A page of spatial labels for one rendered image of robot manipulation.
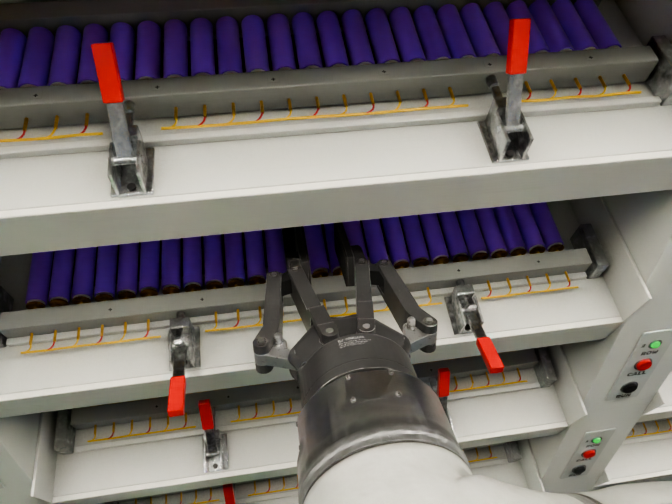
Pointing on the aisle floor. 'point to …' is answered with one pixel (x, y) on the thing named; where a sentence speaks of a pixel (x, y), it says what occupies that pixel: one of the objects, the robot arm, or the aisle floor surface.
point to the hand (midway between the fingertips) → (322, 253)
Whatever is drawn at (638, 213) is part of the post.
